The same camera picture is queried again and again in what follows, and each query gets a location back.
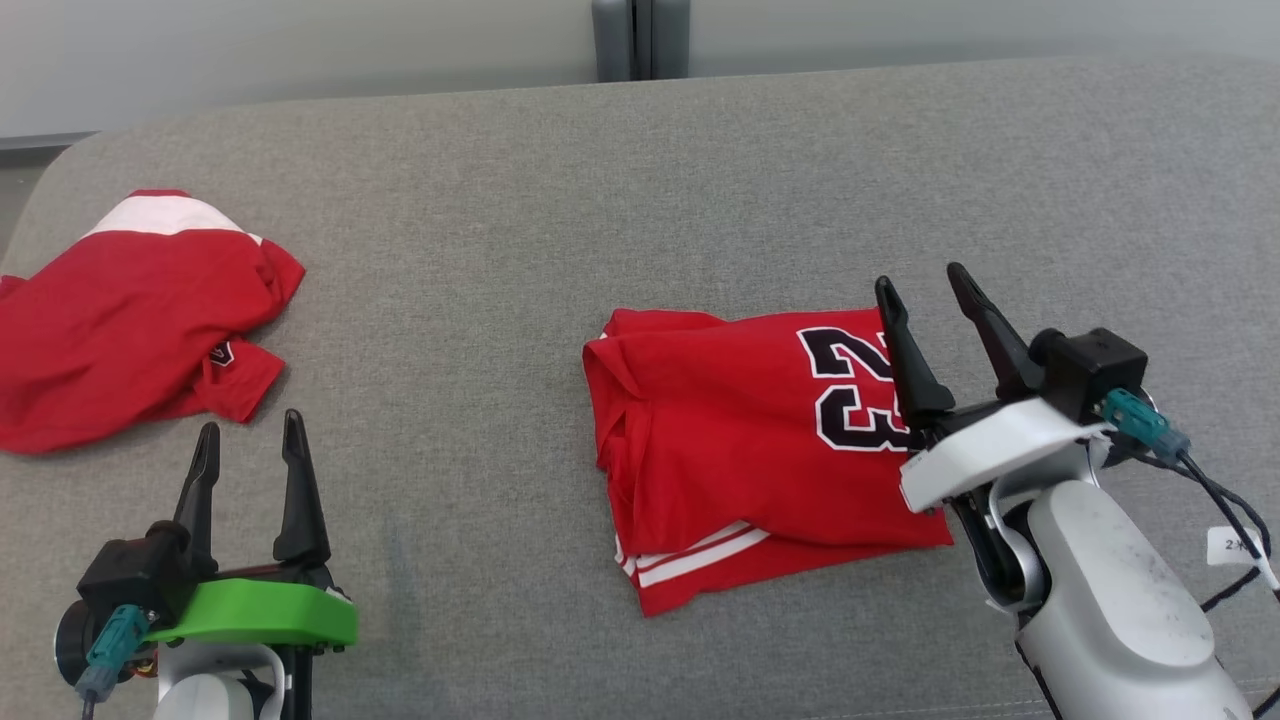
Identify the white cable label tag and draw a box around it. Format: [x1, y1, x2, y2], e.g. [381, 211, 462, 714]
[1206, 525, 1280, 603]

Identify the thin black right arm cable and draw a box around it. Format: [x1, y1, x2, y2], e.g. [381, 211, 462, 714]
[1120, 445, 1280, 613]

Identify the grey fabric sofa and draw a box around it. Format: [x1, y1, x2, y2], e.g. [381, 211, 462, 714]
[0, 55, 1280, 720]

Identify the right cable with teal plug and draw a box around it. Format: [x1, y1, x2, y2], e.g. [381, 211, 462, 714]
[1095, 388, 1280, 561]

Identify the red jersey with white sleeves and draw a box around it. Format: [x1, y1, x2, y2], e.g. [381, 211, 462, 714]
[583, 307, 956, 618]

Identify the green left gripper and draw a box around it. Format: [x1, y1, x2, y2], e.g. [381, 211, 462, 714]
[145, 408, 359, 651]

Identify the cable with teal plug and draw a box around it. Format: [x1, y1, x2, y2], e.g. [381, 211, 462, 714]
[75, 604, 151, 720]
[1095, 388, 1280, 561]

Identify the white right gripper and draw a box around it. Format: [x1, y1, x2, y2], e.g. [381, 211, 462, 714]
[875, 262, 1112, 514]

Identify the left cable with teal plug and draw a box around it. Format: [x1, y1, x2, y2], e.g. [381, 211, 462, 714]
[75, 604, 151, 720]

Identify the grey partition post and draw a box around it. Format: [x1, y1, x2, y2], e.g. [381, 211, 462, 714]
[592, 0, 691, 83]

